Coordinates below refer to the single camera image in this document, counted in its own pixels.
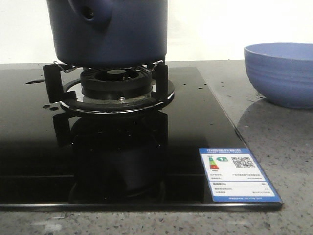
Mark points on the dark blue pot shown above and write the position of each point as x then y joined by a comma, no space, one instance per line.
109,33

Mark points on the light blue ceramic bowl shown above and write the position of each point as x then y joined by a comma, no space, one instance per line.
282,72

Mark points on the right burner with pot support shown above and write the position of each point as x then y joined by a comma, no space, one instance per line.
110,91

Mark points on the black glass gas stove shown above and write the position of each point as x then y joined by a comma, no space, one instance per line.
51,160

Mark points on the blue energy label sticker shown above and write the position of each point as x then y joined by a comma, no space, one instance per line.
234,175

